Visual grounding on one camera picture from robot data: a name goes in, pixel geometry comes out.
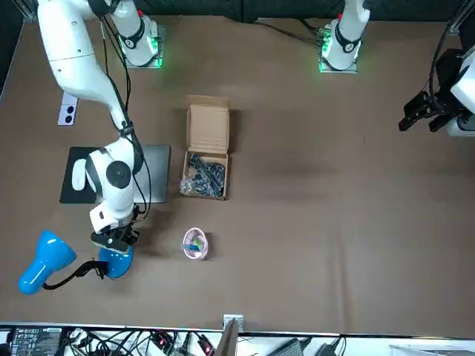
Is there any white computer mouse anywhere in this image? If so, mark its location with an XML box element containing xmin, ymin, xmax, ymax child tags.
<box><xmin>71</xmin><ymin>158</ymin><xmax>89</xmax><ymax>191</ymax></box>

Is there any grey power adapter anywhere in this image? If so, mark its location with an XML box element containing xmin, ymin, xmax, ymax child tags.
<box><xmin>265</xmin><ymin>336</ymin><xmax>313</xmax><ymax>356</ymax></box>

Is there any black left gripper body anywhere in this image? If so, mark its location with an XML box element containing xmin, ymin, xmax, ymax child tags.
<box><xmin>429</xmin><ymin>47</ymin><xmax>465</xmax><ymax>119</ymax></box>

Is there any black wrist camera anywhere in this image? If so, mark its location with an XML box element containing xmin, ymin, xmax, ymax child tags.
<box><xmin>91</xmin><ymin>229</ymin><xmax>128</xmax><ymax>254</ymax></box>

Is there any black base cable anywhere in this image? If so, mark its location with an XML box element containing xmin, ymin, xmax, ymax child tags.
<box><xmin>254</xmin><ymin>16</ymin><xmax>326</xmax><ymax>47</ymax></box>

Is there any black labelled power adapter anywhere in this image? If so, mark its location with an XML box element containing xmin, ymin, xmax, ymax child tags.
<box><xmin>6</xmin><ymin>325</ymin><xmax>65</xmax><ymax>356</ymax></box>

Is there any black device red light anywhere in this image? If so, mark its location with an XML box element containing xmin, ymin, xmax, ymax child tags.
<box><xmin>196</xmin><ymin>333</ymin><xmax>218</xmax><ymax>355</ymax></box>
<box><xmin>154</xmin><ymin>332</ymin><xmax>175</xmax><ymax>352</ymax></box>

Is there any black lamp cord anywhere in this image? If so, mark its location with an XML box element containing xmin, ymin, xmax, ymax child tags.
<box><xmin>73</xmin><ymin>260</ymin><xmax>110</xmax><ymax>280</ymax></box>

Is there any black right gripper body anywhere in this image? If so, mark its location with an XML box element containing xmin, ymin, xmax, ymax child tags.
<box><xmin>111</xmin><ymin>221</ymin><xmax>141</xmax><ymax>248</ymax></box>

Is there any aluminium frame post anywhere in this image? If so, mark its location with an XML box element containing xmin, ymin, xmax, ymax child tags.
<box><xmin>447</xmin><ymin>0</ymin><xmax>475</xmax><ymax>36</ymax></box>
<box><xmin>215</xmin><ymin>314</ymin><xmax>245</xmax><ymax>356</ymax></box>
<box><xmin>20</xmin><ymin>0</ymin><xmax>40</xmax><ymax>19</ymax></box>

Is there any silver laptop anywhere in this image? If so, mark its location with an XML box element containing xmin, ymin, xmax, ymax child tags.
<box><xmin>129</xmin><ymin>144</ymin><xmax>172</xmax><ymax>205</ymax></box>

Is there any bag of black parts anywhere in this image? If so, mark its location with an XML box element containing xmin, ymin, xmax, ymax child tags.
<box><xmin>179</xmin><ymin>151</ymin><xmax>227</xmax><ymax>198</ymax></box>

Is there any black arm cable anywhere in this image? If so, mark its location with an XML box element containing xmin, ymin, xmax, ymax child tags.
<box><xmin>122</xmin><ymin>111</ymin><xmax>154</xmax><ymax>225</ymax></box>
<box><xmin>98</xmin><ymin>10</ymin><xmax>134</xmax><ymax>129</ymax></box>
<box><xmin>428</xmin><ymin>0</ymin><xmax>463</xmax><ymax>108</ymax></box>

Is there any pink clear pen cup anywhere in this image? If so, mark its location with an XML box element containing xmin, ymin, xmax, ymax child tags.
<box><xmin>182</xmin><ymin>227</ymin><xmax>210</xmax><ymax>262</ymax></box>

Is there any brown cardboard box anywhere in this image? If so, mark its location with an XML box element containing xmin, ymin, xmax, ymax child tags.
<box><xmin>179</xmin><ymin>93</ymin><xmax>232</xmax><ymax>202</ymax></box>

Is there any black mouse pad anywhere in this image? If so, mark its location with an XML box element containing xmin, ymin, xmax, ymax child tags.
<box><xmin>59</xmin><ymin>146</ymin><xmax>109</xmax><ymax>205</ymax></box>

